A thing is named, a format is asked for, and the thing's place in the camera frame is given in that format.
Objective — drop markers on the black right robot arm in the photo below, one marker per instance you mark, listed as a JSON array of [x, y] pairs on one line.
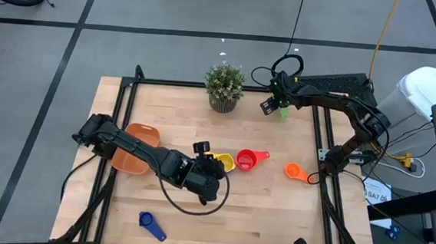
[[357, 108]]

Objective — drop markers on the dark blue measuring cup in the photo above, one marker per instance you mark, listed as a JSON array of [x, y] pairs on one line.
[[145, 220]]

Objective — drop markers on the black desk bar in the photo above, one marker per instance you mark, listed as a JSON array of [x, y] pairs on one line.
[[408, 204]]

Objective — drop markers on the small blue floor item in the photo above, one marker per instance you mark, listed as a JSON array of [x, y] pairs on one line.
[[393, 232]]

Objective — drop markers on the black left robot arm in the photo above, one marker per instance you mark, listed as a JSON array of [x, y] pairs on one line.
[[131, 144]]

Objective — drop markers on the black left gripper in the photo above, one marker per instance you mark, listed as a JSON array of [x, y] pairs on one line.
[[204, 178]]

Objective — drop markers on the white paper label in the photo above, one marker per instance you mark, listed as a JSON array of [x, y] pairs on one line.
[[376, 192]]

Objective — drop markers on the yellow power plug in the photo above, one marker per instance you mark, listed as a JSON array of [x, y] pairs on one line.
[[405, 160]]

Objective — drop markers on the green measuring cup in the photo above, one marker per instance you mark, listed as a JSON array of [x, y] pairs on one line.
[[284, 113]]

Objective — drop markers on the white lidded bin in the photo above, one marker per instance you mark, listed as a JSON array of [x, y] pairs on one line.
[[432, 89]]

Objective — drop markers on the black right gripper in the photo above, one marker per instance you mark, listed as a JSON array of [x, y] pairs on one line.
[[287, 90]]

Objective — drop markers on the yellow measuring cup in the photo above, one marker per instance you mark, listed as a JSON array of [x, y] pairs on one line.
[[227, 162]]

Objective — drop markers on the orange plastic basket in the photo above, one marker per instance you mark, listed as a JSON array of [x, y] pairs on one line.
[[146, 130]]

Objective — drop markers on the green plant in striped pot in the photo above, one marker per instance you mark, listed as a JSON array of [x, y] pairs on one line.
[[224, 84]]

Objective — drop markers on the black computer case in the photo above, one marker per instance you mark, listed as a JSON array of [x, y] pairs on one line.
[[344, 82]]

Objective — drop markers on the orange measuring cup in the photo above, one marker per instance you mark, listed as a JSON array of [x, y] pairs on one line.
[[294, 170]]

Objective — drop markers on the red measuring cup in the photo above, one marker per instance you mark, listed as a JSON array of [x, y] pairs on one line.
[[246, 160]]

